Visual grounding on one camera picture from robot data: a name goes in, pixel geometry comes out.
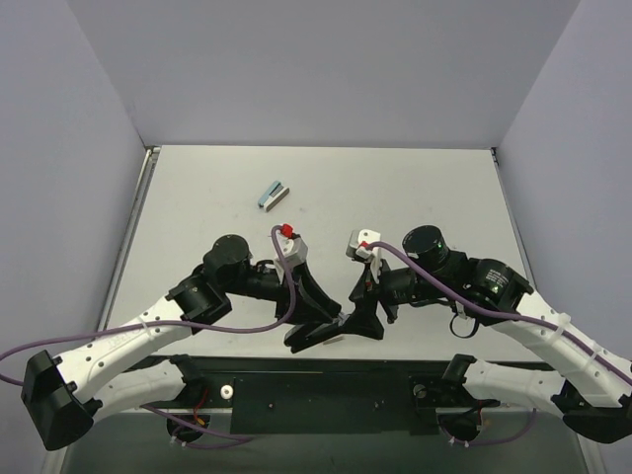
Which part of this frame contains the blue and white stapler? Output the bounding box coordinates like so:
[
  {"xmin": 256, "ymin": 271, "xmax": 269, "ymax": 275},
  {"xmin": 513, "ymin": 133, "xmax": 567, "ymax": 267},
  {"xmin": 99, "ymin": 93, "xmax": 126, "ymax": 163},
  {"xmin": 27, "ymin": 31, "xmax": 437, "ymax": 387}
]
[{"xmin": 258, "ymin": 181, "xmax": 289, "ymax": 212}]

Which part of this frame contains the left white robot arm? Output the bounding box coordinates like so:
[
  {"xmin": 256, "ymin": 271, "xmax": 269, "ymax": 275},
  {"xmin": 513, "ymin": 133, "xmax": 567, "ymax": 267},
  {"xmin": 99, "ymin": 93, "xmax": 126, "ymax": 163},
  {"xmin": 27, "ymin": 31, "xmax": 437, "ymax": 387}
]
[{"xmin": 21, "ymin": 226, "xmax": 344, "ymax": 451}]

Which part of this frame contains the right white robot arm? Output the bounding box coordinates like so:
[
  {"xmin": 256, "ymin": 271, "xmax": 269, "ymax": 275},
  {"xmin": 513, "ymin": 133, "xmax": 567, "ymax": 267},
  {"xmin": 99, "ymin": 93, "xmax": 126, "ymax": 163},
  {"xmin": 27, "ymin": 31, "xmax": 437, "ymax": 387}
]
[{"xmin": 347, "ymin": 225, "xmax": 631, "ymax": 444}]

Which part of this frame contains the staple box with red dot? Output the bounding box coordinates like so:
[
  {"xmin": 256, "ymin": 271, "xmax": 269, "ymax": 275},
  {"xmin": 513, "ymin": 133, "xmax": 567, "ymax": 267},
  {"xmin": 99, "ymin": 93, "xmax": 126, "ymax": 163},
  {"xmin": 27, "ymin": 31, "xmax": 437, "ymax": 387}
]
[{"xmin": 323, "ymin": 335, "xmax": 345, "ymax": 345}]

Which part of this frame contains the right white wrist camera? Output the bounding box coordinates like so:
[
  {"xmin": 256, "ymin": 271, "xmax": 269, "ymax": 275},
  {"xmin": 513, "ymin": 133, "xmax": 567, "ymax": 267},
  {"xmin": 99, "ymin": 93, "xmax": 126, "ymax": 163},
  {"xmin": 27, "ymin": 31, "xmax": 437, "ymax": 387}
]
[{"xmin": 346, "ymin": 229, "xmax": 382, "ymax": 282}]

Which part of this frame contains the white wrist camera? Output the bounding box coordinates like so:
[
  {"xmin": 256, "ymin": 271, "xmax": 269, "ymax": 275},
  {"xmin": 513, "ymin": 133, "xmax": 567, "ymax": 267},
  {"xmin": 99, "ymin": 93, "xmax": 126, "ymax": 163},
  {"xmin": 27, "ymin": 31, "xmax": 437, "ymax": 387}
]
[
  {"xmin": 272, "ymin": 223, "xmax": 308, "ymax": 272},
  {"xmin": 346, "ymin": 229, "xmax": 382, "ymax": 282}
]

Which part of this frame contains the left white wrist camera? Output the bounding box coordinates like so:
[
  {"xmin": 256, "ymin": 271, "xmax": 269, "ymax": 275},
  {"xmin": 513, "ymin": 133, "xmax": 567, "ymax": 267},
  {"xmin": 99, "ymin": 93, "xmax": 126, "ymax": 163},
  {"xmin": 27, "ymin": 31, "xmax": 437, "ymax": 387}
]
[{"xmin": 272, "ymin": 223, "xmax": 308, "ymax": 272}]

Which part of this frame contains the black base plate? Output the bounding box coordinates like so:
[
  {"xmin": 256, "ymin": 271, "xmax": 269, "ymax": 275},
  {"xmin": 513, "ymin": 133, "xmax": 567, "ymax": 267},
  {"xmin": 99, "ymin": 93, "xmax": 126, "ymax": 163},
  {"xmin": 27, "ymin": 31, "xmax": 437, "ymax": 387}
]
[{"xmin": 161, "ymin": 356, "xmax": 499, "ymax": 435}]

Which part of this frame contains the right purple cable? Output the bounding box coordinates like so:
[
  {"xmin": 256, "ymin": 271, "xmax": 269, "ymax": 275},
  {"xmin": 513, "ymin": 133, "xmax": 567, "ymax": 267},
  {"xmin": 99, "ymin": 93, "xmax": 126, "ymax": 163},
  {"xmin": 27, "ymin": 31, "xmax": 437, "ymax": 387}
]
[{"xmin": 362, "ymin": 240, "xmax": 632, "ymax": 447}]

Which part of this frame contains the purple cable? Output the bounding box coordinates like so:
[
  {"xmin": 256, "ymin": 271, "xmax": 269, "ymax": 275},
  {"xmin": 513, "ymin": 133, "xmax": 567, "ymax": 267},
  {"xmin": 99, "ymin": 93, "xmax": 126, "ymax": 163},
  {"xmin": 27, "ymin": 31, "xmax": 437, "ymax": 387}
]
[
  {"xmin": 0, "ymin": 224, "xmax": 300, "ymax": 449},
  {"xmin": 362, "ymin": 240, "xmax": 632, "ymax": 447}
]

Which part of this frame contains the aluminium frame rail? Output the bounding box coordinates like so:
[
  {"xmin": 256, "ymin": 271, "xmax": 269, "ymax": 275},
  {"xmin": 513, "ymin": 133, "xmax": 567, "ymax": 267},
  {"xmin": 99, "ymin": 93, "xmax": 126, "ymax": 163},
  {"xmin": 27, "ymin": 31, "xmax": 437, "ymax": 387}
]
[{"xmin": 97, "ymin": 146, "xmax": 161, "ymax": 331}]

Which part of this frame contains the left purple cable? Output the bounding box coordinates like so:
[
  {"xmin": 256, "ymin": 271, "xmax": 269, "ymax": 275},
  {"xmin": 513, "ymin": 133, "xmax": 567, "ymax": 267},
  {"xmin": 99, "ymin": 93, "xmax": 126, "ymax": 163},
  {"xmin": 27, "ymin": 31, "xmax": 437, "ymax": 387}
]
[{"xmin": 0, "ymin": 224, "xmax": 300, "ymax": 449}]

